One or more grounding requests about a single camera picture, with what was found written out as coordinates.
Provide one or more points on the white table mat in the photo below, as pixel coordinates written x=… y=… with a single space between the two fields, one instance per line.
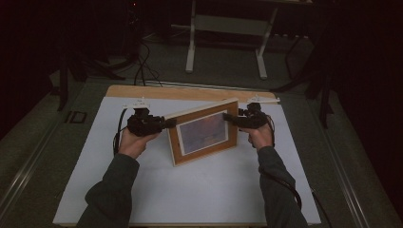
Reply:
x=206 y=190

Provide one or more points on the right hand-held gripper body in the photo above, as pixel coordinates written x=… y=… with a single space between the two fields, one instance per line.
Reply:
x=253 y=118

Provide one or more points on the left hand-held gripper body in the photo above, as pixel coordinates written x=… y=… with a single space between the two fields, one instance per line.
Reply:
x=144 y=123

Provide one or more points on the white metal stand frame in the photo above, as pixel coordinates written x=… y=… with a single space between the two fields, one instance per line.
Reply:
x=228 y=25

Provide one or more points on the metal floor rail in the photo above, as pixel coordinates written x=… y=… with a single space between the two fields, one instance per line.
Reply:
x=342 y=167
x=25 y=171

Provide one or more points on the black floor bracket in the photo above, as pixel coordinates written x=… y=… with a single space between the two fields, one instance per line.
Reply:
x=76 y=117

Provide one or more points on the person's right hand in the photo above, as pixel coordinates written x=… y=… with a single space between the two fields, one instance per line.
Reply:
x=261 y=136

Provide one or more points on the person's left hand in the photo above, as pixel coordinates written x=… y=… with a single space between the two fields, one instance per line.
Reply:
x=133 y=145

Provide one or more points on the black metal stand leg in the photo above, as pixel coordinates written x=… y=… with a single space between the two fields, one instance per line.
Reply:
x=324 y=101

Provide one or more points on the beige wooden photo frame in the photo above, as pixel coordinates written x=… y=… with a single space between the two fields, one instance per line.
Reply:
x=202 y=133

